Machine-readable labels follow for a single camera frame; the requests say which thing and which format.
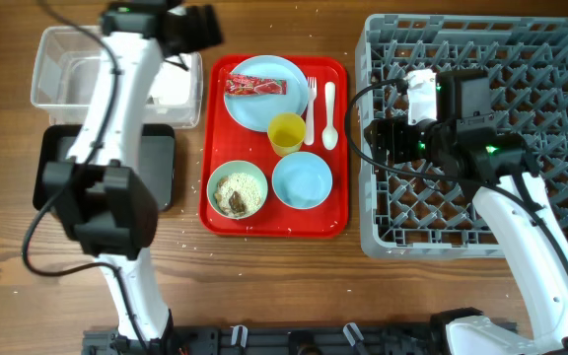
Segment red serving tray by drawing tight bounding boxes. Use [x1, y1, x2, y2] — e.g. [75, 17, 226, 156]
[199, 54, 349, 239]

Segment green bowl with food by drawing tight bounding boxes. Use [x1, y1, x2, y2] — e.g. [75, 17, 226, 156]
[206, 160, 268, 220]

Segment yellow plastic cup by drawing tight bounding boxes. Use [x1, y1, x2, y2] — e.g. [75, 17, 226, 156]
[267, 112, 306, 157]

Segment white plastic fork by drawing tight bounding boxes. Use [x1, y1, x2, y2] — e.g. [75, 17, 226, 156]
[304, 77, 318, 146]

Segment clear plastic bin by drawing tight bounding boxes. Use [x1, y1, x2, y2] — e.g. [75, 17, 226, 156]
[31, 27, 203, 129]

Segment black plastic tray bin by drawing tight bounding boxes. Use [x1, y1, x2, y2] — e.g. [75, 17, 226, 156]
[33, 124, 176, 212]

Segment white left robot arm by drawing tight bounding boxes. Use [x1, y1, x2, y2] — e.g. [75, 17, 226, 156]
[22, 1, 223, 354]

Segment red snack wrapper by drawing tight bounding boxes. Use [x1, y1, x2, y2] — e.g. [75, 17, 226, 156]
[225, 73, 288, 97]

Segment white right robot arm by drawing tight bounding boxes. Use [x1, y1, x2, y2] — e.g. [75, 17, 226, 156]
[359, 69, 568, 354]

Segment white plastic spoon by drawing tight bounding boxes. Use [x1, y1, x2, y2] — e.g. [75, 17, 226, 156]
[321, 82, 338, 151]

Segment white napkin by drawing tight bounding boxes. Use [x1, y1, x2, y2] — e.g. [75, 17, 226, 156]
[148, 53, 200, 106]

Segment light blue plate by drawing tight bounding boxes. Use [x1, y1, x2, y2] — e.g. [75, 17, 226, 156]
[224, 55, 309, 132]

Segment grey dishwasher rack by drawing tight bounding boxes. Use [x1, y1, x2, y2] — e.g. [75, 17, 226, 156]
[355, 14, 568, 259]

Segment light blue bowl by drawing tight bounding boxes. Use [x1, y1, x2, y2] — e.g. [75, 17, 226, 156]
[271, 152, 333, 210]

